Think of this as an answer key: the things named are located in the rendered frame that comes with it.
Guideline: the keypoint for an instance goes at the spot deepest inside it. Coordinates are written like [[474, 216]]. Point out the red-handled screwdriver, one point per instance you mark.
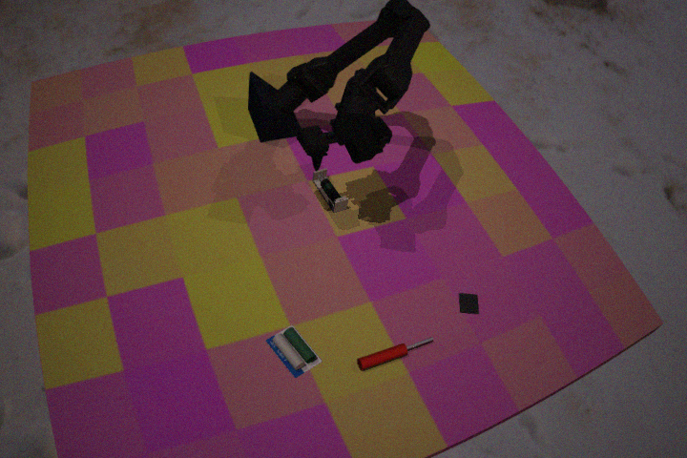
[[386, 355]]

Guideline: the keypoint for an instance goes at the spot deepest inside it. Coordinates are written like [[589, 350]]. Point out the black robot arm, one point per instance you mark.
[[390, 73]]

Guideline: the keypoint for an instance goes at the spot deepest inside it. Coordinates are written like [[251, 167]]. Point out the black cylindrical battery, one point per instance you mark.
[[330, 189]]

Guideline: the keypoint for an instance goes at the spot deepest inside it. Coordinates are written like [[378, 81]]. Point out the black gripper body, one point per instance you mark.
[[316, 143]]

